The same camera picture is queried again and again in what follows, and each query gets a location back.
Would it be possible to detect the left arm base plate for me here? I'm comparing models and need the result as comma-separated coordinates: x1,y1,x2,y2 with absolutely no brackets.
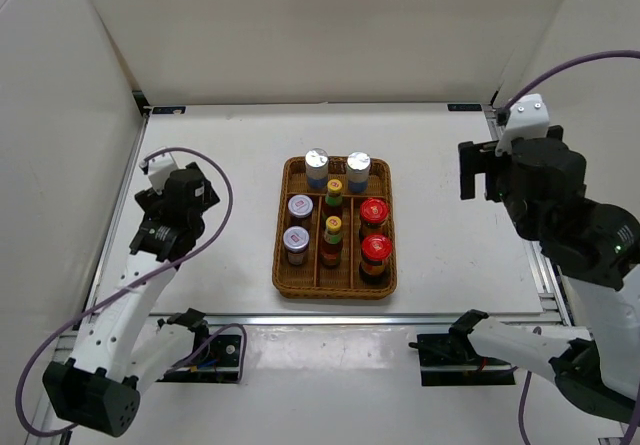
160,333,245,384

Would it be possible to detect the silver lid spice jar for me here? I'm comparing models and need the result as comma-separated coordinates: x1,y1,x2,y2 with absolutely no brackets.
304,148,329,190
346,151,371,193

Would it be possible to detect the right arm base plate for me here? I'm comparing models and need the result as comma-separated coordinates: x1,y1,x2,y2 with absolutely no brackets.
408,334,516,387

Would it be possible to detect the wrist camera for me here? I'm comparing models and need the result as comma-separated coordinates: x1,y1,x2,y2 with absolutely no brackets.
496,94,586,203
140,153,191,194

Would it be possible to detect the woven wicker divided basket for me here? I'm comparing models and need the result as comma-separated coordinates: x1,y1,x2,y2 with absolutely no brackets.
272,156,397,300

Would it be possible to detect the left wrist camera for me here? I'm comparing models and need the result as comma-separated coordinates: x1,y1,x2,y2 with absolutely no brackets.
140,153,191,194

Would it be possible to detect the red lid chili jar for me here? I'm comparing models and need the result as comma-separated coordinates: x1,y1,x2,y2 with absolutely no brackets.
359,198,390,241
359,234,393,286

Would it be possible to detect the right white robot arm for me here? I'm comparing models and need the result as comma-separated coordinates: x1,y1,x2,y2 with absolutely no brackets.
449,126,639,429

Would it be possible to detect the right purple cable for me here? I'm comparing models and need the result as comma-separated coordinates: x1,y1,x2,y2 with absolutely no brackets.
494,49,640,445

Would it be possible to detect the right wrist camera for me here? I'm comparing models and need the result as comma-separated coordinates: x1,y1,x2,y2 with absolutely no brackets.
496,94,586,203

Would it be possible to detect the sauce bottle yellow cap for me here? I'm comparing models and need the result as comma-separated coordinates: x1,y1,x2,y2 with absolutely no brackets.
321,178,343,225
320,215,343,268

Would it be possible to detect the aluminium table rail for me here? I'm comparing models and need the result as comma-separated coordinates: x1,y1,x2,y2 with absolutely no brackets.
134,312,566,327

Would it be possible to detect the purple lid jar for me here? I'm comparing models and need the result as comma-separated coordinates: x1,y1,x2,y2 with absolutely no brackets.
287,194,314,231
283,226,310,266

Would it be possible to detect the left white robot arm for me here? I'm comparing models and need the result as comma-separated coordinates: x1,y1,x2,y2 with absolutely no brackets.
42,157,220,437

